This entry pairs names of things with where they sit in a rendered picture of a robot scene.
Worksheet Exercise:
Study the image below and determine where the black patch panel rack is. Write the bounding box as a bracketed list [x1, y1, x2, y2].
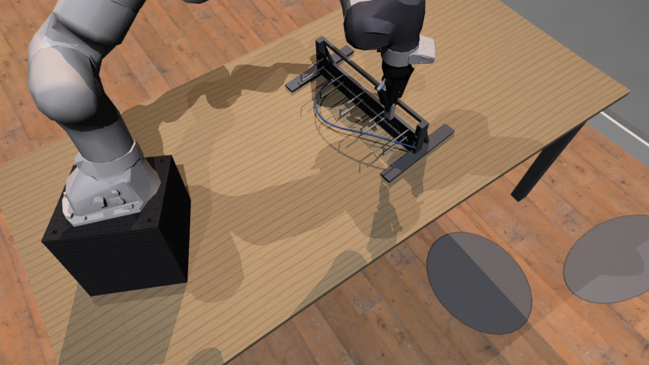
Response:
[285, 36, 455, 183]

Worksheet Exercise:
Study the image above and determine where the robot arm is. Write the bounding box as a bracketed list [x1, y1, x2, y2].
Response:
[28, 0, 436, 227]

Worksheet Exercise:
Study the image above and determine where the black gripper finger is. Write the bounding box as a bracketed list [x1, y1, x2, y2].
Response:
[374, 78, 399, 120]
[392, 67, 414, 119]

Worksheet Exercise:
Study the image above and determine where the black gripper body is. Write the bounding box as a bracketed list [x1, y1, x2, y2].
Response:
[382, 60, 412, 88]

